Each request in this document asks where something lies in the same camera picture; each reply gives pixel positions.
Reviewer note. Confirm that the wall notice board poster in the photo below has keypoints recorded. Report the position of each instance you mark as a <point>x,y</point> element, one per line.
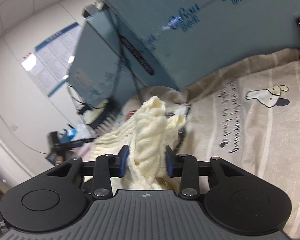
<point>49,62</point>

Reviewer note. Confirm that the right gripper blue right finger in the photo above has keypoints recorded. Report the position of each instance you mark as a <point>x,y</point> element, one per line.
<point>174,162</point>

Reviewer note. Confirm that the cream knitted sweater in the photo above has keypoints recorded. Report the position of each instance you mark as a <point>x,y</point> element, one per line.
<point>147,133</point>

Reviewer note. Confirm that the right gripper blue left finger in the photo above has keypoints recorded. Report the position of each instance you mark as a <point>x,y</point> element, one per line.
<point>118,162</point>

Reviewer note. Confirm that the blue tissue pack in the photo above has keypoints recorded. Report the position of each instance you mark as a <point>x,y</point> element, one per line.
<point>77,133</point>

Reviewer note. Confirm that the striped ceramic bowl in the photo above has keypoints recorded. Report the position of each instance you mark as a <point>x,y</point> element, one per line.
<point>106,117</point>

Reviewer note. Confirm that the beige printed bed sheet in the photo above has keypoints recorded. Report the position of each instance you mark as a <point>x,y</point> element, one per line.
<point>247,113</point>

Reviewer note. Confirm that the large blue cardboard box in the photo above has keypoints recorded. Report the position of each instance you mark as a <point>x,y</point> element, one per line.
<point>192,38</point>

